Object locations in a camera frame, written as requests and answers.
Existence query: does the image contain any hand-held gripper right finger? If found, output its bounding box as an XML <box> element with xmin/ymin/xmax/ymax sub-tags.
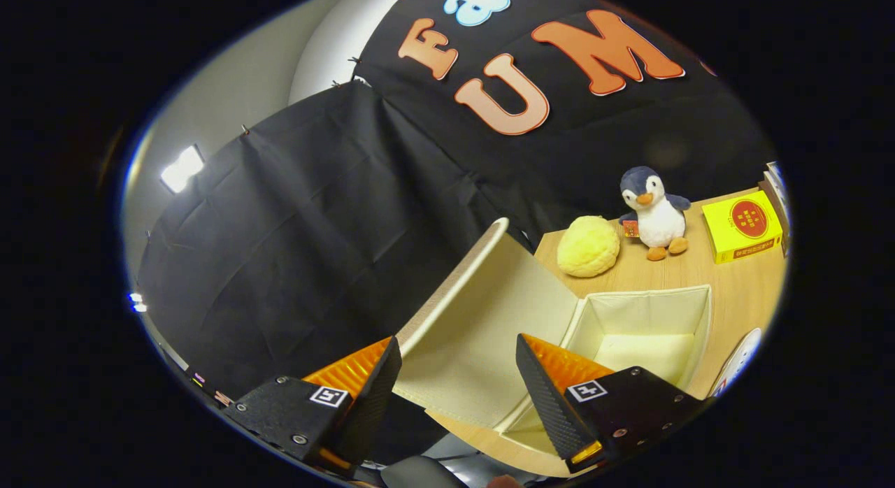
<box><xmin>515</xmin><ymin>333</ymin><xmax>707</xmax><ymax>475</ymax></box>

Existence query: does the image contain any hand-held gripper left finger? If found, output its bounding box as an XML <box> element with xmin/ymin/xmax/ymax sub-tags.
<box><xmin>224</xmin><ymin>336</ymin><xmax>404</xmax><ymax>478</ymax></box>

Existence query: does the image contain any brown fabric storage box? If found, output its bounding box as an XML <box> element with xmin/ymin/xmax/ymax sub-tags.
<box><xmin>392</xmin><ymin>217</ymin><xmax>713</xmax><ymax>461</ymax></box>

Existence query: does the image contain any white canvas shoe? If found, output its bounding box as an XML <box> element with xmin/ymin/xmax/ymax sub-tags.
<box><xmin>708</xmin><ymin>327</ymin><xmax>763</xmax><ymax>398</ymax></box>

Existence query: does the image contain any yellow round plush toy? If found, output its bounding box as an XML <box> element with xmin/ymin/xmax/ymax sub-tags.
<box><xmin>557</xmin><ymin>215</ymin><xmax>621</xmax><ymax>278</ymax></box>

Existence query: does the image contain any black backdrop cloth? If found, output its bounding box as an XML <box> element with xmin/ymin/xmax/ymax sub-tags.
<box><xmin>136</xmin><ymin>0</ymin><xmax>777</xmax><ymax>405</ymax></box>

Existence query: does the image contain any penguin plush toy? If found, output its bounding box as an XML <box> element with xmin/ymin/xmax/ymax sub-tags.
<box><xmin>618</xmin><ymin>166</ymin><xmax>692</xmax><ymax>261</ymax></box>

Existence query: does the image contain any yellow book with red circle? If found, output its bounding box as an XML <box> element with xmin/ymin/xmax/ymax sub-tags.
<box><xmin>701</xmin><ymin>190</ymin><xmax>784</xmax><ymax>265</ymax></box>

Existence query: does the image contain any ceiling light panel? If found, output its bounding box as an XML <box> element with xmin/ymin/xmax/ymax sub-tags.
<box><xmin>159</xmin><ymin>144</ymin><xmax>205</xmax><ymax>194</ymax></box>

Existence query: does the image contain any brown cover book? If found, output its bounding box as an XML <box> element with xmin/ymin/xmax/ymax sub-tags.
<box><xmin>759</xmin><ymin>161</ymin><xmax>791</xmax><ymax>254</ymax></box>

